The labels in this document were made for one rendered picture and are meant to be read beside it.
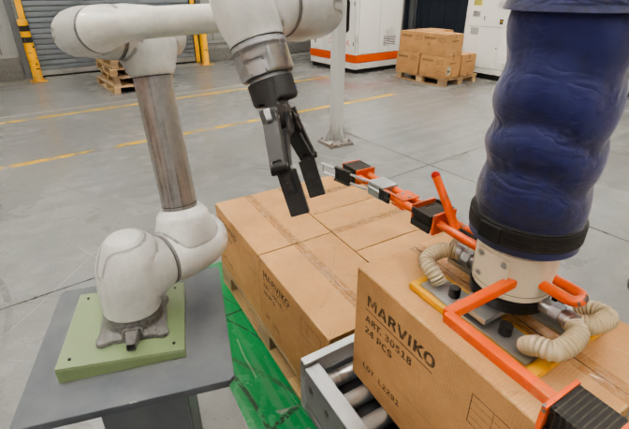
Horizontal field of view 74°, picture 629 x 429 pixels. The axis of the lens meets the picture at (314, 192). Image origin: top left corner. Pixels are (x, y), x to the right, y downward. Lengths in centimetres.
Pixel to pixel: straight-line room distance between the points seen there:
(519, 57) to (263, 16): 44
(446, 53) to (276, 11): 764
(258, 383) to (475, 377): 133
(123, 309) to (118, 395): 20
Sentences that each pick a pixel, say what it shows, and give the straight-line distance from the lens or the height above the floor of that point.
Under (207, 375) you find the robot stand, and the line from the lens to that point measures 119.
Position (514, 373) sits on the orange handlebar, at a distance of 79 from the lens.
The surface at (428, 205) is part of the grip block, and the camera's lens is 119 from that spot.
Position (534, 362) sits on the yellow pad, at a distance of 99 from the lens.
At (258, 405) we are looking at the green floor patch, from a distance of 206.
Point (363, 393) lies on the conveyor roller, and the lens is 139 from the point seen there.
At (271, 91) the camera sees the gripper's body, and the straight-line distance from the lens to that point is 66.
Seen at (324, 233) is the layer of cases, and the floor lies 54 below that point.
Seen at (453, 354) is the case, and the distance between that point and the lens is 99.
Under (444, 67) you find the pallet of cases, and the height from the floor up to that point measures 34.
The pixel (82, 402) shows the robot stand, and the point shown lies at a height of 75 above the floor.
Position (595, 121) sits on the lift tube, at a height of 144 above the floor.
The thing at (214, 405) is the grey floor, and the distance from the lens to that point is 210.
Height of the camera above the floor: 163
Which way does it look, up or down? 26 degrees down
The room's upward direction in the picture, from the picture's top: straight up
